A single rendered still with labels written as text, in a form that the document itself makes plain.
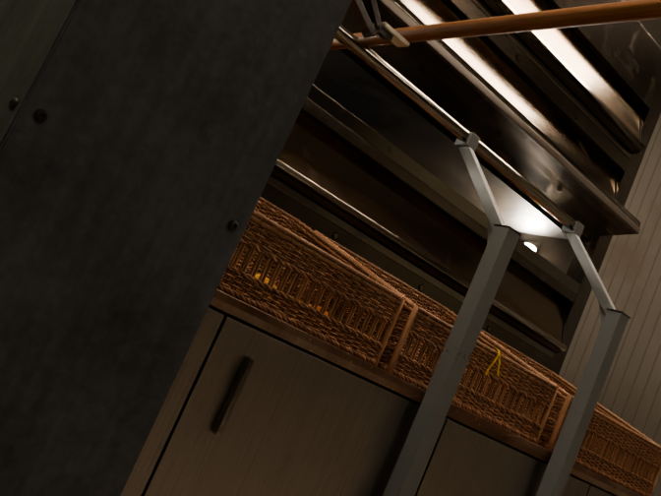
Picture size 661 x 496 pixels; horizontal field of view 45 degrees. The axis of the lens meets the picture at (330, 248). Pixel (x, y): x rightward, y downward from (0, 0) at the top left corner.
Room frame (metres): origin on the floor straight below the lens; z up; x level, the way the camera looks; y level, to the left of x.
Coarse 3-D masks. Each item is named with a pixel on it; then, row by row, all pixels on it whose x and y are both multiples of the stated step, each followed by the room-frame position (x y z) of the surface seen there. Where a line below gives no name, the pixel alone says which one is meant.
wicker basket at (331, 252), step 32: (256, 224) 1.36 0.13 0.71; (288, 224) 1.95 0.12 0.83; (256, 256) 1.89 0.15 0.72; (288, 256) 1.42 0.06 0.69; (320, 256) 1.46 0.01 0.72; (224, 288) 1.36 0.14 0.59; (256, 288) 1.40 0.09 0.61; (288, 288) 1.44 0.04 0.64; (320, 288) 1.48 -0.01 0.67; (352, 288) 1.53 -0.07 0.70; (384, 288) 1.57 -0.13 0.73; (288, 320) 1.45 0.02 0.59; (320, 320) 1.50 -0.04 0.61; (352, 320) 1.70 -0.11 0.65; (384, 320) 1.59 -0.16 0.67; (352, 352) 1.56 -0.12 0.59
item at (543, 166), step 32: (384, 0) 1.80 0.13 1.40; (352, 32) 1.97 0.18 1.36; (416, 64) 2.02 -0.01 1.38; (448, 64) 1.97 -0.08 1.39; (448, 96) 2.13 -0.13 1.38; (480, 96) 2.07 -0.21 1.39; (480, 128) 2.24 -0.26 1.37; (512, 128) 2.18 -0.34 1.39; (512, 160) 2.37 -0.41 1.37; (544, 160) 2.31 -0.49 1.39; (544, 192) 2.51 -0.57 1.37; (576, 192) 2.44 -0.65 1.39; (608, 224) 2.60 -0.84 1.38
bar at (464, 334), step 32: (384, 64) 1.58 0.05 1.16; (416, 96) 1.65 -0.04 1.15; (448, 128) 1.73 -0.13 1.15; (480, 192) 1.68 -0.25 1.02; (576, 224) 2.04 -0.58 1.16; (576, 256) 2.01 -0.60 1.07; (480, 288) 1.58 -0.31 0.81; (480, 320) 1.59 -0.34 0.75; (608, 320) 1.88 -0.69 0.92; (448, 352) 1.59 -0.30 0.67; (608, 352) 1.86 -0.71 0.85; (448, 384) 1.58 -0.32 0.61; (416, 416) 1.60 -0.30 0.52; (576, 416) 1.87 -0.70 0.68; (416, 448) 1.57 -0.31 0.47; (576, 448) 1.87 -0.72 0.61; (416, 480) 1.59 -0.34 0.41; (544, 480) 1.88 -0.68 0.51
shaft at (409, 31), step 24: (648, 0) 1.04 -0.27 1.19; (432, 24) 1.40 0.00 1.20; (456, 24) 1.34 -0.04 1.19; (480, 24) 1.29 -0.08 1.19; (504, 24) 1.25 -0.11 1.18; (528, 24) 1.21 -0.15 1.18; (552, 24) 1.18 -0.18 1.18; (576, 24) 1.14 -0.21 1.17; (600, 24) 1.12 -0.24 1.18; (336, 48) 1.65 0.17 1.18
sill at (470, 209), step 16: (320, 96) 1.95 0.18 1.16; (336, 112) 1.99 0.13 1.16; (352, 128) 2.03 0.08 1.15; (368, 128) 2.05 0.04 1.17; (384, 144) 2.10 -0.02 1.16; (400, 160) 2.14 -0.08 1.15; (416, 176) 2.19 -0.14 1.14; (432, 176) 2.22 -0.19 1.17; (448, 192) 2.27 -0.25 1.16; (464, 208) 2.32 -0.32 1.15; (480, 224) 2.38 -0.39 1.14; (528, 256) 2.53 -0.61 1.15; (560, 272) 2.64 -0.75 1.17; (576, 288) 2.71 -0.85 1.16
